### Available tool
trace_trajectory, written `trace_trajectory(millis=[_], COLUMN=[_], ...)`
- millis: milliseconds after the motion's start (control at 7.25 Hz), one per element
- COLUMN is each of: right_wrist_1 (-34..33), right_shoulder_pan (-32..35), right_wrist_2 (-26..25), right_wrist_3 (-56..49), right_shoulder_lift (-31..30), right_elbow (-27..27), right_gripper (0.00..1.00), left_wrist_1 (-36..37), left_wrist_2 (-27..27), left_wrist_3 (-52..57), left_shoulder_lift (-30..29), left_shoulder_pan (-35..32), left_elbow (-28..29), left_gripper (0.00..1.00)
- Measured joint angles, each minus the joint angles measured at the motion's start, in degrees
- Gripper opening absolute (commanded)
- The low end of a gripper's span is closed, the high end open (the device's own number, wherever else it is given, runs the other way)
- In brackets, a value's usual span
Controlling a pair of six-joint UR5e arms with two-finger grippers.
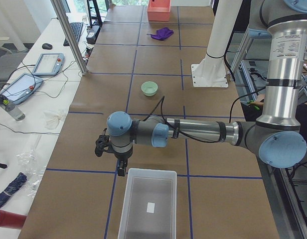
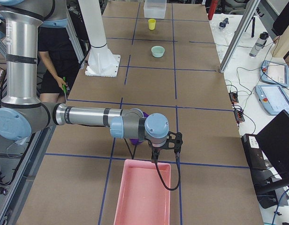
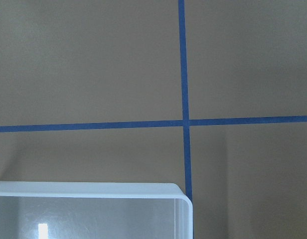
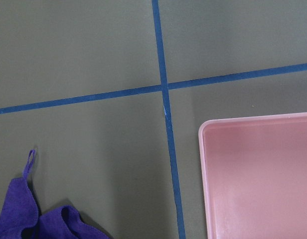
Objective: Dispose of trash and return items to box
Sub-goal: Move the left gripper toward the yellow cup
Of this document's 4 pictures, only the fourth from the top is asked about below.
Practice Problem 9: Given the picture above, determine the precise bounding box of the purple microfiber cloth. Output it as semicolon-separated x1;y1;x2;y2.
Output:
0;149;109;239

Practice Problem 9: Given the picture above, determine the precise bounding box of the pink plastic box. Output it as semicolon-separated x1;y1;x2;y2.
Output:
198;112;307;239

